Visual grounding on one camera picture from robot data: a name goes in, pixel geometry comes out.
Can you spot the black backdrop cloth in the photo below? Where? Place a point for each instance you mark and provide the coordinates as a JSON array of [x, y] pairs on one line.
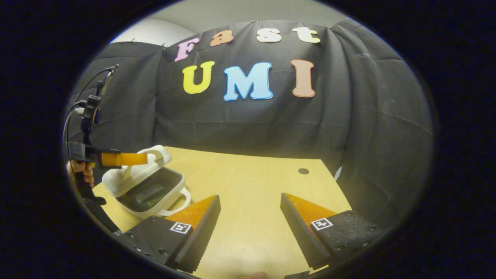
[[252, 124]]

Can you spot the small white suitcase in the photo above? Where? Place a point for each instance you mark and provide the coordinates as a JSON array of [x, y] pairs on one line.
[[131, 182]]

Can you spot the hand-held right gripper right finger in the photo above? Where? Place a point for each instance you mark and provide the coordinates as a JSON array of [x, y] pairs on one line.
[[296, 232]]

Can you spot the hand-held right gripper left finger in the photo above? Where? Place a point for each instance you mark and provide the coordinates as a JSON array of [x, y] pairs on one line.
[[201, 236]]

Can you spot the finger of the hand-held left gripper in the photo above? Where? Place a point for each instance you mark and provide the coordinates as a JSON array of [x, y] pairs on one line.
[[128, 159]]

